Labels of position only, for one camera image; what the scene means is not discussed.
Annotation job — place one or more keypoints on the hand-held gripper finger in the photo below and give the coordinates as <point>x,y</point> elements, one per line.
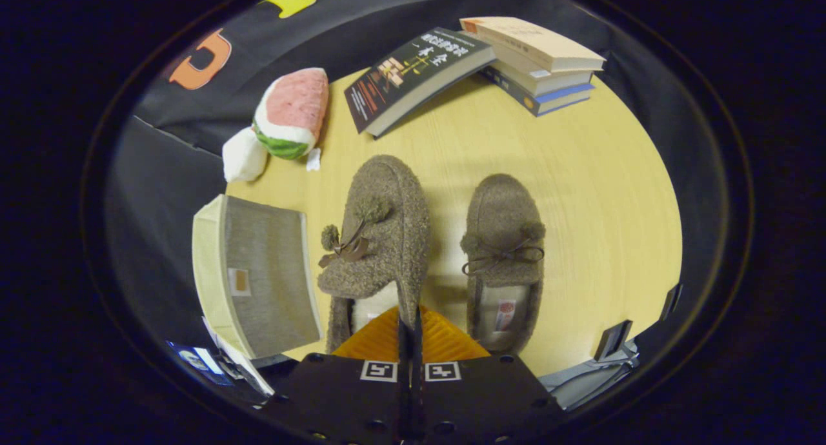
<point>404,342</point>
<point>418,342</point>

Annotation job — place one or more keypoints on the brown fuzzy shoe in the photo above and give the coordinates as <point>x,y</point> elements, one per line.
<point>387,232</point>
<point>503,219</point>

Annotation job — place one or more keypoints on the white flat panel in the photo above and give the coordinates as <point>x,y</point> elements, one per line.
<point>242,364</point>

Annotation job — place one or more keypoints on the blue screen device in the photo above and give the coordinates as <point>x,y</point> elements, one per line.
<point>193,361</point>

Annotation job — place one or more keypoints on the white plush toy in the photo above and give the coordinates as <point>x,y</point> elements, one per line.
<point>244,155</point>

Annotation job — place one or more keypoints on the watermelon slice plush toy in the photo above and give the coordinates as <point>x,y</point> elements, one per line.
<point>293,109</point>

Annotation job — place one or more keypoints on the black cover book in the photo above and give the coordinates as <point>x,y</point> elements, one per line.
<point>413,71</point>

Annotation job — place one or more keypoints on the blue cover book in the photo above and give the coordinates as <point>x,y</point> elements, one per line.
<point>548,102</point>

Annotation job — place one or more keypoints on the beige cover book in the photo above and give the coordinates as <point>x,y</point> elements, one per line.
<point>535,42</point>

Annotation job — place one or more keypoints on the black rectangular frame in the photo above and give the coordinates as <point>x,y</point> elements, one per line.
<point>671,301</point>
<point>613,340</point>

